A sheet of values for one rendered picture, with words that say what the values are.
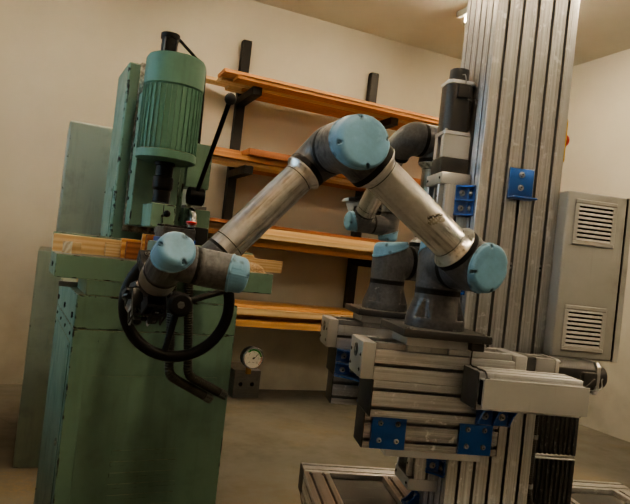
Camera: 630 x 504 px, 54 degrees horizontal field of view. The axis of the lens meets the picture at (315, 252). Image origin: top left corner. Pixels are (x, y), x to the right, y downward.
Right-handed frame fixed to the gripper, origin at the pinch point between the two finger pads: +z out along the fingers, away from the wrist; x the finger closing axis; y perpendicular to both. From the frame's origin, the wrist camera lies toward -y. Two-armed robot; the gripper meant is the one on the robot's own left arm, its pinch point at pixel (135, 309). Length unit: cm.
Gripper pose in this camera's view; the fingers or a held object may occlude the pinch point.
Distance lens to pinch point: 148.5
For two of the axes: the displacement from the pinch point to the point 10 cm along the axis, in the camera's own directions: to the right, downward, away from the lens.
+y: 1.2, 8.8, -4.5
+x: 8.9, 1.1, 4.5
